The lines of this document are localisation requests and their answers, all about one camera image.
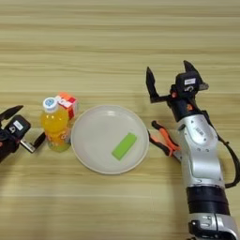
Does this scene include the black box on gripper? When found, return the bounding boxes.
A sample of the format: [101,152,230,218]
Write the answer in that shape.
[4,114,32,140]
[174,70,202,97]

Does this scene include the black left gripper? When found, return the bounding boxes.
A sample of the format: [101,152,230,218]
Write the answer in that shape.
[0,105,47,163]

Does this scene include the green rectangular block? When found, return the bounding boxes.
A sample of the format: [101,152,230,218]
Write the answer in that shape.
[111,131,139,161]

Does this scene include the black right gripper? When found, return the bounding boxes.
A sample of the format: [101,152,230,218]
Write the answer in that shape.
[145,60,210,123]

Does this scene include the orange black handled pliers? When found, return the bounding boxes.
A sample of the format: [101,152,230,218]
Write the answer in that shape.
[147,120,183,159]

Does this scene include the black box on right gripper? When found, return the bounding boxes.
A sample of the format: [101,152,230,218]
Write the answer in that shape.
[174,70,202,97]

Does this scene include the round beige plate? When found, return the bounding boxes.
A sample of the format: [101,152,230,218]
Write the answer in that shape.
[70,104,150,175]

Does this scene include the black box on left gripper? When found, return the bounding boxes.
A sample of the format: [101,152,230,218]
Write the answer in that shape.
[4,114,32,140]

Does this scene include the orange juice bottle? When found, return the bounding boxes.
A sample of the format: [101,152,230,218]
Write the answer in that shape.
[40,97,72,153]

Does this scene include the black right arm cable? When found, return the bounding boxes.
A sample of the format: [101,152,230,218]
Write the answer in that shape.
[201,110,240,189]

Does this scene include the colourful puzzle cube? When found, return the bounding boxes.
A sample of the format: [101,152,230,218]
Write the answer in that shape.
[55,92,79,121]

